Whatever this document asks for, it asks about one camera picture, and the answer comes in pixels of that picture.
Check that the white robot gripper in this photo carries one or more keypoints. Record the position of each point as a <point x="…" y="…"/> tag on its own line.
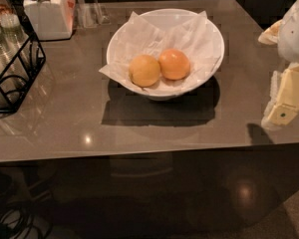
<point x="295" y="34"/>

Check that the white ceramic bowl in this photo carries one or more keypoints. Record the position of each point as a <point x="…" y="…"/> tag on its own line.
<point x="166" y="20"/>

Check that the clear acrylic stand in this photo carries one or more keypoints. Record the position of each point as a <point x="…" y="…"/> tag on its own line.
<point x="91" y="14"/>

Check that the left yellow-orange fruit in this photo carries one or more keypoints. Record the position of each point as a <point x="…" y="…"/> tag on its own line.
<point x="144" y="70"/>

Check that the white lidded jar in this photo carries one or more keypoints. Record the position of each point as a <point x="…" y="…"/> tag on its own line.
<point x="51" y="19"/>

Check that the orange fruit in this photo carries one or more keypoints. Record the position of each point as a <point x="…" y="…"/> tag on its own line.
<point x="174" y="64"/>

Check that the black wire rack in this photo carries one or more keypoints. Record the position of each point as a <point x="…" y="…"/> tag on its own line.
<point x="15" y="74"/>

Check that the white paper liner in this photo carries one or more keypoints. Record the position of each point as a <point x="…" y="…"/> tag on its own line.
<point x="146" y="37"/>

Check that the clear plastic cup stack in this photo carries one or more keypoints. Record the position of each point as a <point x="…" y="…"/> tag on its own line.
<point x="15" y="37"/>

